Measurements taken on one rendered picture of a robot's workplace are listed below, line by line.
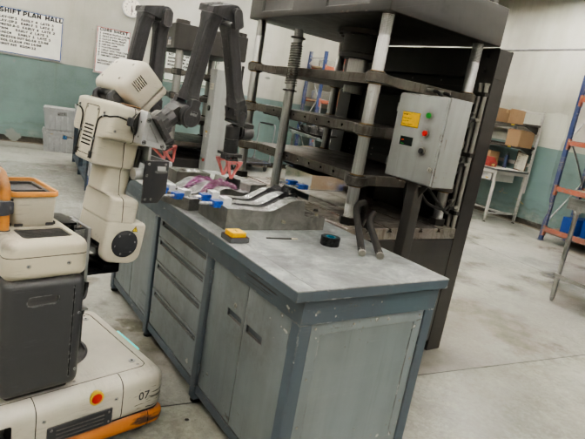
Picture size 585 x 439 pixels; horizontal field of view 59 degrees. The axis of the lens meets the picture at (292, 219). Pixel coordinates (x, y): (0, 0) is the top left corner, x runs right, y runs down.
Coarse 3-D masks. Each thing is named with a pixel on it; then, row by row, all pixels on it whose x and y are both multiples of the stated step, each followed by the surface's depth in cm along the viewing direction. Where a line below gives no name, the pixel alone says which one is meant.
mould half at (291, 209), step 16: (256, 192) 238; (272, 192) 234; (208, 208) 219; (224, 208) 207; (240, 208) 209; (256, 208) 216; (272, 208) 219; (288, 208) 221; (304, 208) 226; (224, 224) 207; (240, 224) 210; (256, 224) 214; (272, 224) 219; (288, 224) 224; (304, 224) 229; (320, 224) 234
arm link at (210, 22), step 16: (208, 16) 174; (224, 16) 176; (208, 32) 176; (192, 48) 178; (208, 48) 178; (192, 64) 178; (192, 80) 178; (176, 96) 184; (192, 96) 180; (192, 112) 181
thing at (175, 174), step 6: (174, 168) 289; (180, 168) 293; (186, 168) 296; (192, 168) 300; (168, 174) 291; (174, 174) 283; (180, 174) 282; (186, 174) 284; (192, 174) 286; (198, 174) 288; (204, 174) 290; (210, 174) 292; (174, 180) 283
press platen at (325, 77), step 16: (256, 64) 333; (304, 80) 356; (320, 80) 316; (336, 80) 286; (352, 80) 271; (368, 80) 244; (384, 80) 243; (400, 80) 260; (448, 96) 271; (464, 96) 281
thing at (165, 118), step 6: (168, 108) 178; (156, 114) 174; (162, 114) 175; (168, 114) 176; (174, 114) 178; (156, 120) 171; (162, 120) 172; (168, 120) 176; (174, 120) 178; (162, 126) 172; (168, 126) 176; (162, 132) 174; (168, 132) 175; (168, 138) 175
